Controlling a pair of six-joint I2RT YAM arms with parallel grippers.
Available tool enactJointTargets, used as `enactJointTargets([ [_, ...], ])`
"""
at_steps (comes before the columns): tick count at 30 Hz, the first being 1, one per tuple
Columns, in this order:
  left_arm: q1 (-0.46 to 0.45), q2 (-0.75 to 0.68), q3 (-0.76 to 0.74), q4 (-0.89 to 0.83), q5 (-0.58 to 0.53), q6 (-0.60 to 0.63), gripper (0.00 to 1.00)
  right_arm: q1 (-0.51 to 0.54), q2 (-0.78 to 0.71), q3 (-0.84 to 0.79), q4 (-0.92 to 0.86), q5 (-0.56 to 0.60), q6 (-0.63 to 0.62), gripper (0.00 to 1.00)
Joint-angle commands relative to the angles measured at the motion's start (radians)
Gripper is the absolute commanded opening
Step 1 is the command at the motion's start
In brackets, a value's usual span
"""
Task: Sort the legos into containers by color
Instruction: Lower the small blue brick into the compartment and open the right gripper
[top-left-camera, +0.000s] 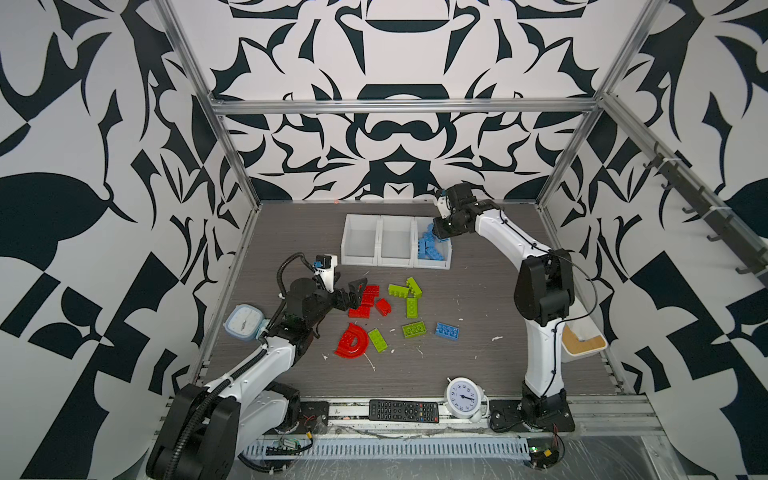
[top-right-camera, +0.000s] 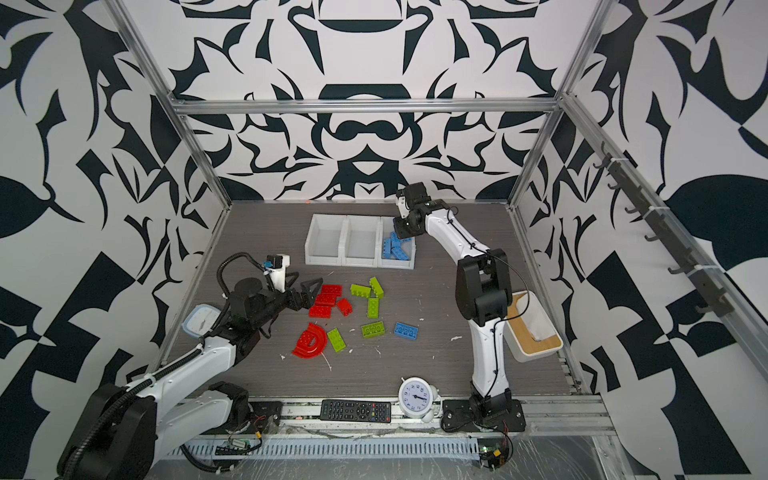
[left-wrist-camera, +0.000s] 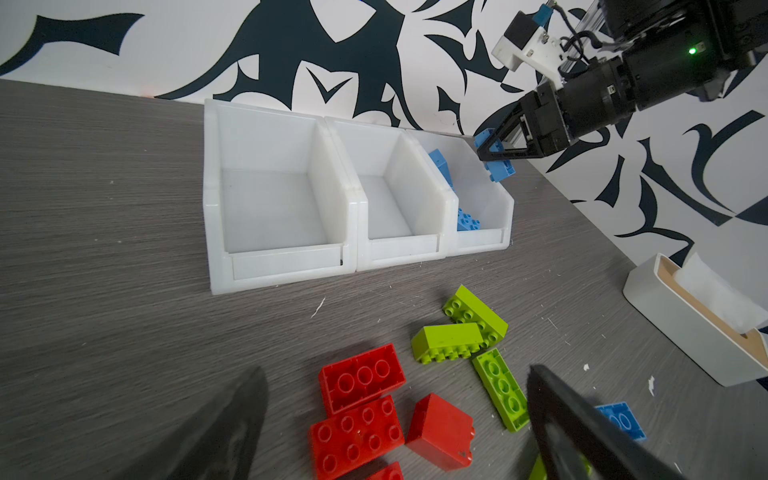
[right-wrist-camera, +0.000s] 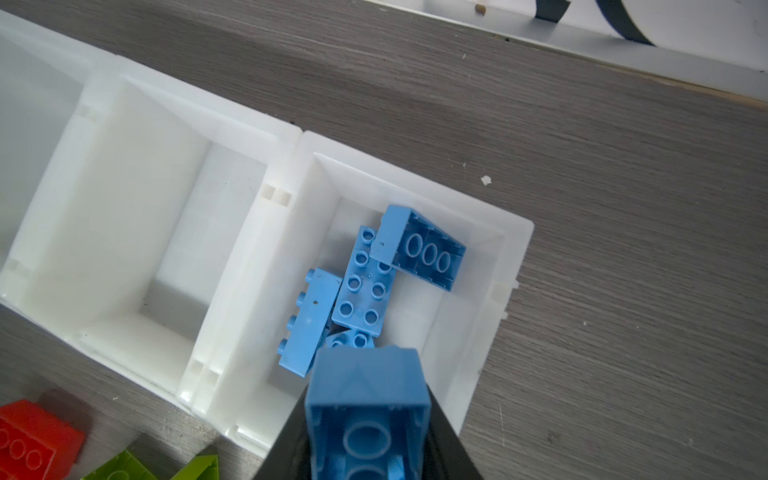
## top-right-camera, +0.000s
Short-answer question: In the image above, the white left storage bin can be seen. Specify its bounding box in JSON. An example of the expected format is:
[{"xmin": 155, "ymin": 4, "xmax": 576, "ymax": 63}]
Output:
[{"xmin": 304, "ymin": 214, "xmax": 346, "ymax": 266}]

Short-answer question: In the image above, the red small lego brick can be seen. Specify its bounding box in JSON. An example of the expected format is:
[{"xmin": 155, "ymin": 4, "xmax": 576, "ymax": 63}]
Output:
[{"xmin": 336, "ymin": 298, "xmax": 353, "ymax": 317}]

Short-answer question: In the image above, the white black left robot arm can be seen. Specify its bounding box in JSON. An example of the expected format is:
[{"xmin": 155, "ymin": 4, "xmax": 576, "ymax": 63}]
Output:
[{"xmin": 56, "ymin": 278, "xmax": 323, "ymax": 479}]

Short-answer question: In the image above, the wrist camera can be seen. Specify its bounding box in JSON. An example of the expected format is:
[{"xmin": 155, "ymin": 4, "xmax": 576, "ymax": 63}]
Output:
[
  {"xmin": 396, "ymin": 189, "xmax": 410, "ymax": 218},
  {"xmin": 263, "ymin": 254, "xmax": 290, "ymax": 292}
]

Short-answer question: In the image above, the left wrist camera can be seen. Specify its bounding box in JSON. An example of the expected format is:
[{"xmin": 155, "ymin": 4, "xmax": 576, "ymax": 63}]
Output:
[{"xmin": 263, "ymin": 254, "xmax": 290, "ymax": 292}]

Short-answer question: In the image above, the white cable duct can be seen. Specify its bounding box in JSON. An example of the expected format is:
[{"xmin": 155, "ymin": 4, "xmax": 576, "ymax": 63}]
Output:
[{"xmin": 188, "ymin": 437, "xmax": 480, "ymax": 461}]

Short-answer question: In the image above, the white tissue box wooden top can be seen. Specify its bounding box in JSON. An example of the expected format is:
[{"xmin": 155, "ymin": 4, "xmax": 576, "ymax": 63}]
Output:
[{"xmin": 504, "ymin": 291, "xmax": 564, "ymax": 363}]

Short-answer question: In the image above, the white middle storage bin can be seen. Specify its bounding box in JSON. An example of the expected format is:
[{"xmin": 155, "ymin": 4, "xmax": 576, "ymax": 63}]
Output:
[{"xmin": 341, "ymin": 215, "xmax": 382, "ymax": 268}]

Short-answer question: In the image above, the white analog clock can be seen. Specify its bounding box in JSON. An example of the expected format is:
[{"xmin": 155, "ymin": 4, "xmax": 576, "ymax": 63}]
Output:
[{"xmin": 398, "ymin": 377, "xmax": 439, "ymax": 423}]

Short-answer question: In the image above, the small green circuit board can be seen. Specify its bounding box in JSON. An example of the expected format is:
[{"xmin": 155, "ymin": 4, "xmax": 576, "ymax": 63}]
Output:
[{"xmin": 479, "ymin": 442, "xmax": 514, "ymax": 471}]

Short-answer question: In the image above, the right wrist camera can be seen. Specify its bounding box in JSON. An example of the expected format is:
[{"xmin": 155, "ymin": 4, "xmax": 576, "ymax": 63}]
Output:
[{"xmin": 396, "ymin": 189, "xmax": 410, "ymax": 218}]

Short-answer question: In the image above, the white storage bin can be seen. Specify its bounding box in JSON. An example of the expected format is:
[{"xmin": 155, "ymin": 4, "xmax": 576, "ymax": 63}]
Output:
[
  {"xmin": 304, "ymin": 214, "xmax": 346, "ymax": 266},
  {"xmin": 341, "ymin": 215, "xmax": 382, "ymax": 268},
  {"xmin": 379, "ymin": 217, "xmax": 416, "ymax": 270}
]

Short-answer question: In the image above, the grey wall hook rail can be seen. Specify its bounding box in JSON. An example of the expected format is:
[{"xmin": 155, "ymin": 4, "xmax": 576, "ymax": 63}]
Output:
[{"xmin": 596, "ymin": 145, "xmax": 736, "ymax": 318}]

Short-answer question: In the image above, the clear lidded food container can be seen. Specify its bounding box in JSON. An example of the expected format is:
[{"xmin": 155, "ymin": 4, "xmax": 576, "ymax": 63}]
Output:
[{"xmin": 182, "ymin": 304, "xmax": 221, "ymax": 338}]

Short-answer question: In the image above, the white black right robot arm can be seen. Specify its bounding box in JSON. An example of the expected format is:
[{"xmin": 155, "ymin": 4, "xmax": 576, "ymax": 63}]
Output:
[{"xmin": 393, "ymin": 182, "xmax": 514, "ymax": 430}]

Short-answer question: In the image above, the white right storage bin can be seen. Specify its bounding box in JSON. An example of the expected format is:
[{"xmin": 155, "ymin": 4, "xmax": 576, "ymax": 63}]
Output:
[{"xmin": 379, "ymin": 217, "xmax": 416, "ymax": 270}]

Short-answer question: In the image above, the black remote control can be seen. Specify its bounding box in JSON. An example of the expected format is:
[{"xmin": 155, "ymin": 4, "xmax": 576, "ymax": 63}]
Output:
[{"xmin": 320, "ymin": 399, "xmax": 392, "ymax": 423}]

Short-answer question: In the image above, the green lego brick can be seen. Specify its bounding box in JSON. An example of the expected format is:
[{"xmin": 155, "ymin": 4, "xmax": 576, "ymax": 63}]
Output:
[
  {"xmin": 369, "ymin": 277, "xmax": 384, "ymax": 299},
  {"xmin": 327, "ymin": 328, "xmax": 347, "ymax": 353},
  {"xmin": 361, "ymin": 321, "xmax": 386, "ymax": 339},
  {"xmin": 350, "ymin": 284, "xmax": 372, "ymax": 298},
  {"xmin": 367, "ymin": 297, "xmax": 380, "ymax": 319}
]

